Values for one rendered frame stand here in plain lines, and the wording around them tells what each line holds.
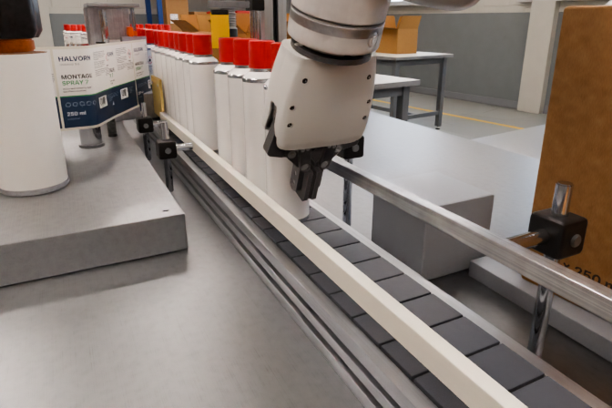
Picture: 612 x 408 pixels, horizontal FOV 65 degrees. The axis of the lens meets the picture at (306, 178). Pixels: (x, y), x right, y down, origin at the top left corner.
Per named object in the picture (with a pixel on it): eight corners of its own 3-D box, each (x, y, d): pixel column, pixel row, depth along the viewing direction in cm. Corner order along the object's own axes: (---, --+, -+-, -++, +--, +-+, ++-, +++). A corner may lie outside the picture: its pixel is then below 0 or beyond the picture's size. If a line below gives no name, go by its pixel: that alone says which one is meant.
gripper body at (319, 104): (361, 18, 48) (339, 117, 54) (265, 18, 43) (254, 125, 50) (402, 48, 43) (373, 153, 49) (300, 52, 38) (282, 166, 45)
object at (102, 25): (96, 112, 123) (81, 5, 115) (148, 108, 128) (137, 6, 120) (100, 122, 111) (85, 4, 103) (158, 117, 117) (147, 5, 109)
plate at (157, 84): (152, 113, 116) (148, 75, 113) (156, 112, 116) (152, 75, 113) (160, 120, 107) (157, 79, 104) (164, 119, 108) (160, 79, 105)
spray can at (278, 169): (260, 213, 60) (255, 42, 53) (298, 206, 62) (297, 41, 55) (276, 229, 55) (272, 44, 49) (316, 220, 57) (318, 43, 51)
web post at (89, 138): (78, 144, 92) (63, 43, 87) (104, 142, 94) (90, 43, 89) (79, 149, 89) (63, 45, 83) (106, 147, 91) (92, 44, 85)
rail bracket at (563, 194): (466, 379, 39) (491, 188, 34) (529, 352, 42) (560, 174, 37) (498, 406, 36) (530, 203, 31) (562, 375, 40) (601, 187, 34)
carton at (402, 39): (363, 52, 509) (364, 15, 497) (395, 51, 530) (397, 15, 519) (389, 55, 474) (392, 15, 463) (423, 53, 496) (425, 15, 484)
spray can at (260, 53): (241, 193, 66) (234, 39, 60) (276, 188, 69) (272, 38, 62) (254, 206, 62) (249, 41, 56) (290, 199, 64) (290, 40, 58)
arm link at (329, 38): (359, -5, 47) (352, 25, 48) (275, -7, 43) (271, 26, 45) (408, 27, 41) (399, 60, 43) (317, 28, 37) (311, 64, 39)
